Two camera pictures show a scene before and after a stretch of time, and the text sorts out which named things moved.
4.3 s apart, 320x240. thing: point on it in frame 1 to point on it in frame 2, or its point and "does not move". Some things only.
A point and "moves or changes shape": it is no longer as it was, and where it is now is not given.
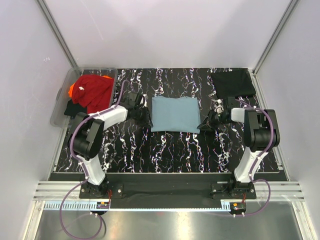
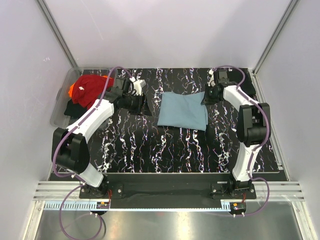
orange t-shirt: [70, 92] does not move
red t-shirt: [93, 92] does not move
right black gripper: [208, 124] to [206, 100]
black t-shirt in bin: [72, 109] does not move
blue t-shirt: [179, 114] moves or changes shape
